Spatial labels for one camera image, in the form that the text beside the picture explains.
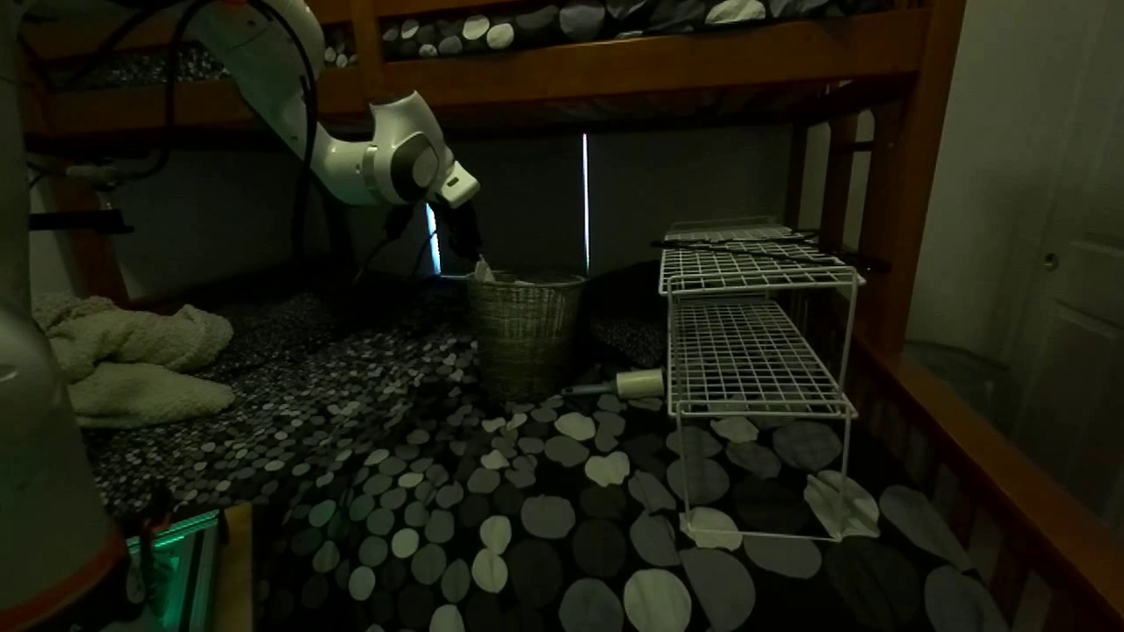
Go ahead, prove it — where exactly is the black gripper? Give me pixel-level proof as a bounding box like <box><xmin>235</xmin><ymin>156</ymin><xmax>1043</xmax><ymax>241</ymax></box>
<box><xmin>439</xmin><ymin>199</ymin><xmax>500</xmax><ymax>284</ymax></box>

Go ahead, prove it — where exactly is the woven grey round basket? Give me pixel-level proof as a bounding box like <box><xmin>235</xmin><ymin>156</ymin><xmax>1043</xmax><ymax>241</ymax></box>
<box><xmin>463</xmin><ymin>269</ymin><xmax>590</xmax><ymax>404</ymax></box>

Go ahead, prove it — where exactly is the small white cylinder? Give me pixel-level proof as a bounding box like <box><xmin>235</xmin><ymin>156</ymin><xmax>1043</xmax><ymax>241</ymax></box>
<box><xmin>611</xmin><ymin>365</ymin><xmax>671</xmax><ymax>404</ymax></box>

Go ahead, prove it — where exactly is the black pebble pattern bedspread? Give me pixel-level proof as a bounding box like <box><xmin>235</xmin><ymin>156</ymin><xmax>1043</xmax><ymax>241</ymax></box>
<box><xmin>85</xmin><ymin>274</ymin><xmax>1014</xmax><ymax>632</ymax></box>

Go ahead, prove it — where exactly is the pebble pattern upper bedding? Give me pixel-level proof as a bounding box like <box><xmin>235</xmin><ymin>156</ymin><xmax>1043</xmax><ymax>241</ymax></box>
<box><xmin>318</xmin><ymin>0</ymin><xmax>899</xmax><ymax>62</ymax></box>

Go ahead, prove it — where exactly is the beige crumpled blanket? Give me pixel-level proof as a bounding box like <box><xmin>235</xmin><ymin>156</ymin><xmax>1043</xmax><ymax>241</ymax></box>
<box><xmin>33</xmin><ymin>290</ymin><xmax>239</xmax><ymax>433</ymax></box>

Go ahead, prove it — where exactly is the green lit box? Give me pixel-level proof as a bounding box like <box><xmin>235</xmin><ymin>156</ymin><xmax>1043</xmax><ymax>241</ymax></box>
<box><xmin>123</xmin><ymin>505</ymin><xmax>227</xmax><ymax>632</ymax></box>

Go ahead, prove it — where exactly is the white panel door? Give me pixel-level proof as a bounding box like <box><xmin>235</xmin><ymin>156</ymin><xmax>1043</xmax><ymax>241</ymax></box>
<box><xmin>1002</xmin><ymin>0</ymin><xmax>1124</xmax><ymax>530</ymax></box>

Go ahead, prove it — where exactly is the wooden bunk bed frame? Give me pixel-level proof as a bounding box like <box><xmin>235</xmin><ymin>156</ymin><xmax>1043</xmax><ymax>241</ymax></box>
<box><xmin>17</xmin><ymin>0</ymin><xmax>1124</xmax><ymax>632</ymax></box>

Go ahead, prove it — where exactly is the white wire shelf rack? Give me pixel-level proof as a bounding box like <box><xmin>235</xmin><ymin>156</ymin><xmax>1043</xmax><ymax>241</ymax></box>
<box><xmin>653</xmin><ymin>223</ymin><xmax>885</xmax><ymax>543</ymax></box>

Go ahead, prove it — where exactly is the grey post with orange base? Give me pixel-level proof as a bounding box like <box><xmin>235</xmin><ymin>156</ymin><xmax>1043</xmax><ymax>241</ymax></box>
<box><xmin>0</xmin><ymin>0</ymin><xmax>130</xmax><ymax>632</ymax></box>

